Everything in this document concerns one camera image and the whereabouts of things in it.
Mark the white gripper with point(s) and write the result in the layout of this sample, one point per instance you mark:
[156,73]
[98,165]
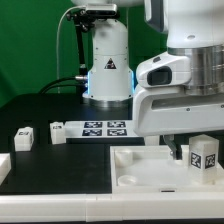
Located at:
[162,107]

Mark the white square tabletop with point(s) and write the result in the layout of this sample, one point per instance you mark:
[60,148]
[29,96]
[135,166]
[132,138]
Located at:
[148,169]

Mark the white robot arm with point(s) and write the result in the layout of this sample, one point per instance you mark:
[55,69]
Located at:
[195,29]

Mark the white obstacle fence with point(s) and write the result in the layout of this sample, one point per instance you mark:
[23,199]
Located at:
[111,207]

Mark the white marker base sheet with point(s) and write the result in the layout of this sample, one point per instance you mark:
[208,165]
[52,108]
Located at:
[99,129]

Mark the black camera on stand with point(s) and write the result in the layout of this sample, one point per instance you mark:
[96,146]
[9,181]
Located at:
[84,19]

